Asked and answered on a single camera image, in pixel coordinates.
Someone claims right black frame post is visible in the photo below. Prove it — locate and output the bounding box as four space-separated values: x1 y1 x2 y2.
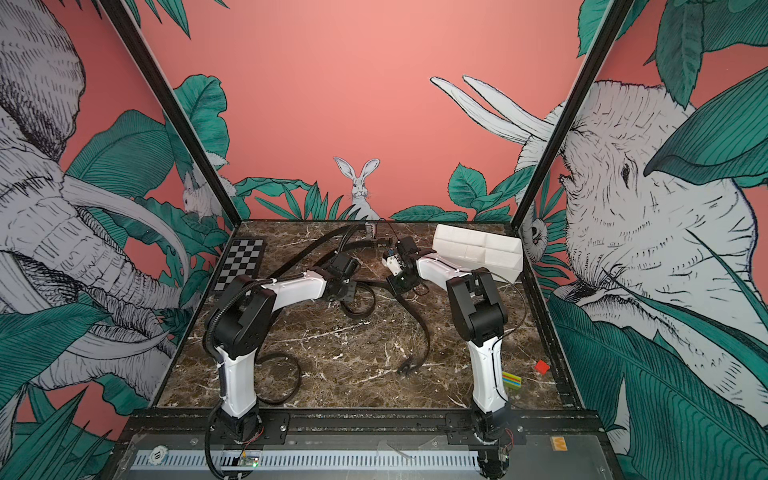
510 0 633 233

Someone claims black belt upper long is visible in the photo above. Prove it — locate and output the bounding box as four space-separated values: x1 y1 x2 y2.
263 223 391 283

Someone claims green yellow striped block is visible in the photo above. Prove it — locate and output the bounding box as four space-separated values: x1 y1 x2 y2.
502 371 522 390

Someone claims long black belt s-curved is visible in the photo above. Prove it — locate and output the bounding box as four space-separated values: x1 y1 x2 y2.
338 280 432 376

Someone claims red cube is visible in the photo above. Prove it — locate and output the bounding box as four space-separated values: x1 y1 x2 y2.
534 360 551 376

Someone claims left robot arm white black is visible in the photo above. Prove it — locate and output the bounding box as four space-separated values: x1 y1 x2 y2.
204 253 360 419

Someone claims orange label sticker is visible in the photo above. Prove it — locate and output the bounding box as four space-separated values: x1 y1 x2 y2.
550 436 568 452

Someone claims white foam storage box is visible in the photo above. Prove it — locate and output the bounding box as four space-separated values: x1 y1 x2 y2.
432 224 524 282

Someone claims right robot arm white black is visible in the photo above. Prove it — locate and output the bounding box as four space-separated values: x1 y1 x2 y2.
382 237 508 414

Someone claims left black frame post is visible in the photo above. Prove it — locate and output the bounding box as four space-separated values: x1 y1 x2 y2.
98 0 242 229

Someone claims black white checkerboard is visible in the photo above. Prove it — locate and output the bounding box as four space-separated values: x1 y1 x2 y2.
212 237 266 297

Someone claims black frame post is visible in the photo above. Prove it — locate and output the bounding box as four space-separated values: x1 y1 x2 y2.
98 0 242 229
510 0 633 233

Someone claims white slotted cable duct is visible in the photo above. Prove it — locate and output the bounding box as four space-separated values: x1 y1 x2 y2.
131 450 480 472

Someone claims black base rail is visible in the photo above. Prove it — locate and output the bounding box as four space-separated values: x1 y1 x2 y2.
119 408 605 446

